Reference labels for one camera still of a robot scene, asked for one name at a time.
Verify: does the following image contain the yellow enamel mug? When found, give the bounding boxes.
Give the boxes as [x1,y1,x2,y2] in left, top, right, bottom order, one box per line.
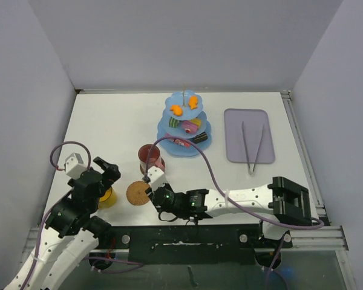
[99,187,117,209]

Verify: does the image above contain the woven rattan coaster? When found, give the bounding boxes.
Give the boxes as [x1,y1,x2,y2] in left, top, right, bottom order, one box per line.
[126,181,149,206]

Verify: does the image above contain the pink patterned mug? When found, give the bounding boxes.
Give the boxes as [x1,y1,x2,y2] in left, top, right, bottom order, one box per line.
[138,144,165,175]

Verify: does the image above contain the red pink macaron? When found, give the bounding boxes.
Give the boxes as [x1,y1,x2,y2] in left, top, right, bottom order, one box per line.
[174,138,191,148]

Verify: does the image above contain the chocolate layered cake slice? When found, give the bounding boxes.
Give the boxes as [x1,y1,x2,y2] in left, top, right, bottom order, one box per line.
[192,132,208,144]

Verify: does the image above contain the pink strawberry cake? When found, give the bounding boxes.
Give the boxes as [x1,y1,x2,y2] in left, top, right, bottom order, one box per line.
[181,120,199,134]

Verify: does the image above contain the green striped macaron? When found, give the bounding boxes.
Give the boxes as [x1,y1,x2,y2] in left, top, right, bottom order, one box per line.
[168,117,180,128]

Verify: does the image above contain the yellow pink cake slice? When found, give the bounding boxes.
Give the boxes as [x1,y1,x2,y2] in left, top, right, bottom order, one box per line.
[190,118,202,128]

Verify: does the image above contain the orange cookie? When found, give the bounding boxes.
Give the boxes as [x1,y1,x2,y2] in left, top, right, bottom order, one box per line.
[188,95,199,110]
[169,105,183,117]

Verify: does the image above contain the metal tongs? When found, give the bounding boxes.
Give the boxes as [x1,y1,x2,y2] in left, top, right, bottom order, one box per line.
[241,122,264,176]

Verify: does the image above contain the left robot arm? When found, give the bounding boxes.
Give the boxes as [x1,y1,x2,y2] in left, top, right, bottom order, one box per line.
[6,156,121,289]

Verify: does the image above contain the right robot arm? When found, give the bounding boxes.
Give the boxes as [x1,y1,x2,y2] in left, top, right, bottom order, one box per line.
[145,177,312,247]

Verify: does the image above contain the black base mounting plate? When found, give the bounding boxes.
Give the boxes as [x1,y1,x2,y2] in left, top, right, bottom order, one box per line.
[90,224,280,265]

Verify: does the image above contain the blue three-tier cake stand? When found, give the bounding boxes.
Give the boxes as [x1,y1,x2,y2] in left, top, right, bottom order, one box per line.
[157,89,212,157]

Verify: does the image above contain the purple serving tray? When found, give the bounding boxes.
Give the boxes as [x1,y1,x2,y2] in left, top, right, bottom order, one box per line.
[224,108,275,164]

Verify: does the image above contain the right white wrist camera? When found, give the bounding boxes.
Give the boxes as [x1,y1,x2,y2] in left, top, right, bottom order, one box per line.
[143,166,168,192]

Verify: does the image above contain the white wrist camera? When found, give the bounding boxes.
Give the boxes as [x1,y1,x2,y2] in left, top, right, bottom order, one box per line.
[57,153,87,179]
[143,166,168,192]

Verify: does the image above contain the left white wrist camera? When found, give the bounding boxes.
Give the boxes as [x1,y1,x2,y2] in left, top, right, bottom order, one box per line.
[57,153,87,179]

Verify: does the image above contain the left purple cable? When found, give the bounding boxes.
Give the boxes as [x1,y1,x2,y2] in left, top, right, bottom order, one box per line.
[21,140,145,290]

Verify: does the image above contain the purple cable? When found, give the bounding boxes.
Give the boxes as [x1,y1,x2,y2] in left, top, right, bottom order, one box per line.
[143,136,325,290]
[21,140,145,290]

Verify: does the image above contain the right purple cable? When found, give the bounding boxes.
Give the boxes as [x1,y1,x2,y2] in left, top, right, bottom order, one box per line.
[143,136,325,290]

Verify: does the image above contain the aluminium rail frame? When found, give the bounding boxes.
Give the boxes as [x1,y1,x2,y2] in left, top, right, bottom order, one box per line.
[23,90,350,254]

